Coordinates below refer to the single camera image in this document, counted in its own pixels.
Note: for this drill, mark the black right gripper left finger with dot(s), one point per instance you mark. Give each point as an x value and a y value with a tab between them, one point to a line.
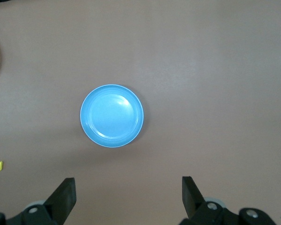
61	201

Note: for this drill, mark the blue plate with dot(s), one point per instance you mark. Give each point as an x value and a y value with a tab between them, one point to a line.
112	116

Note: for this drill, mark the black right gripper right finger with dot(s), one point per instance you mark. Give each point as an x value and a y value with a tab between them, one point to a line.
192	201

